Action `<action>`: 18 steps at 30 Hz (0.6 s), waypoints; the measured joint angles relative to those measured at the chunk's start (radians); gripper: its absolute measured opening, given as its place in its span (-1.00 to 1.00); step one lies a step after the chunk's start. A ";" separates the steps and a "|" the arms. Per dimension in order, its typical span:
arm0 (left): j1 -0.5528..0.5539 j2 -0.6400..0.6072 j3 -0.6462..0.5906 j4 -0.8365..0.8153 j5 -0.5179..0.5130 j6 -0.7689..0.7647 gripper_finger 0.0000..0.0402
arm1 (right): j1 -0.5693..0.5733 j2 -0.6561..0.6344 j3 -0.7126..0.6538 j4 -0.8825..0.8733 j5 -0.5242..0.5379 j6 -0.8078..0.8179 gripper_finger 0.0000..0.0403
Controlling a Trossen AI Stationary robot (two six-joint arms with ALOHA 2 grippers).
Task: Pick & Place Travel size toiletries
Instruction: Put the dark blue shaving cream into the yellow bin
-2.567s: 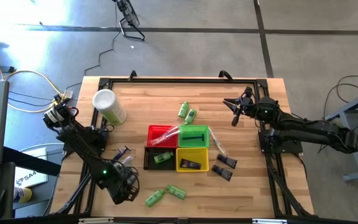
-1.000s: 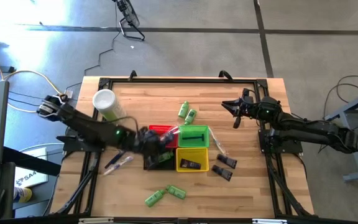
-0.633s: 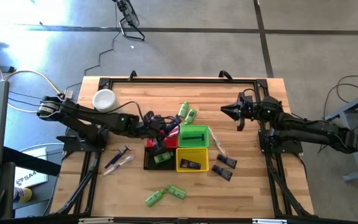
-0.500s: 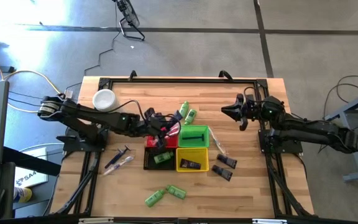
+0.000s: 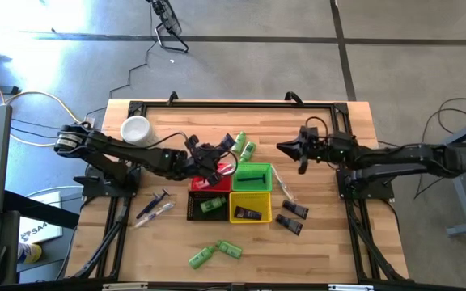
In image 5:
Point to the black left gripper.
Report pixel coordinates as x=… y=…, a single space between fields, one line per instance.
x=202 y=163

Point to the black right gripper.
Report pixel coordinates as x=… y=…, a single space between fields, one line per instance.
x=330 y=151

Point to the dark blue toothpaste tube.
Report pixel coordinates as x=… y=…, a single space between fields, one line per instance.
x=289 y=224
x=295 y=209
x=248 y=213
x=228 y=140

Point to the blue disposable razor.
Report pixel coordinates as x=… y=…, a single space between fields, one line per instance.
x=251 y=179
x=142 y=213
x=166 y=192

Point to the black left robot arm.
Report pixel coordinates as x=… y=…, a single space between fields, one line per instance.
x=136 y=153

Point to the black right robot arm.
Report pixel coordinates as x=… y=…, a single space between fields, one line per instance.
x=399 y=155

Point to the red plastic basket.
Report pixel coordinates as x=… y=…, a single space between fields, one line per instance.
x=225 y=186

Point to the green plastic basket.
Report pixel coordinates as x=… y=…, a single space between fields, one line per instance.
x=253 y=169

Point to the yellow plastic basket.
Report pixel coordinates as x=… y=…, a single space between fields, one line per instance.
x=253 y=198

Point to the black plastic basket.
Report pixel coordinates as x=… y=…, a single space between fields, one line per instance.
x=217 y=216

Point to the green wipes canister white lid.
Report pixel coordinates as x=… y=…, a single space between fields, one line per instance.
x=136 y=129

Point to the grey power box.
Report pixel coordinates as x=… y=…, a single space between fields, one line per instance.
x=90 y=120

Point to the black floor fan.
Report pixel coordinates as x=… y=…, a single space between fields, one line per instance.
x=171 y=22

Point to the black rig crossbar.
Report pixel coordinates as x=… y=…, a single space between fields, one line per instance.
x=281 y=288

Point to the black desk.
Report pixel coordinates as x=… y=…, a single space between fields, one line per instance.
x=43 y=211

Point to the white printed box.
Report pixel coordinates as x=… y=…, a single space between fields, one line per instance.
x=39 y=234

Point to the yellow and blue pouch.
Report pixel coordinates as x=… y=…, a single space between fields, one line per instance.
x=30 y=254

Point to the black frame clamp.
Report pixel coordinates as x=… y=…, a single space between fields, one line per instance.
x=295 y=98
x=172 y=98

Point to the black aluminium table frame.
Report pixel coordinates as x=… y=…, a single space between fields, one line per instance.
x=257 y=104

